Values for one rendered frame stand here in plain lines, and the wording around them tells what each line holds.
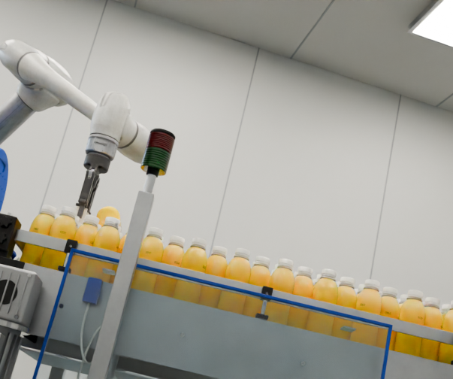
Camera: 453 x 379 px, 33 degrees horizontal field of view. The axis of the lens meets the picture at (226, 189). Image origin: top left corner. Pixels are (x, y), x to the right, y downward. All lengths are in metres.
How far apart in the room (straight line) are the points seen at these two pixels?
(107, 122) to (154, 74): 3.22
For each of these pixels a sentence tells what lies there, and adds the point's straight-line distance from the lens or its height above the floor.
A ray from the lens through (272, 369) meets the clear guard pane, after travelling 1.86.
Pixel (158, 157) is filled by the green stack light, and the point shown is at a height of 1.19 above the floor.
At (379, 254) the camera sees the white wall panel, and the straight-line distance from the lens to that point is 5.60.
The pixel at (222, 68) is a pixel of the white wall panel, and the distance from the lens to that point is 5.64.
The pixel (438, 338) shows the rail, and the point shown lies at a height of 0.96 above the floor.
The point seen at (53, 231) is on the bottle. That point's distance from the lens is 2.03.
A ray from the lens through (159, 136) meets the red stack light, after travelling 1.85.
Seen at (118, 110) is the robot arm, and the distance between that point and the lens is 2.33.
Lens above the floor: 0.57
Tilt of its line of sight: 19 degrees up
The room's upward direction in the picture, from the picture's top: 13 degrees clockwise
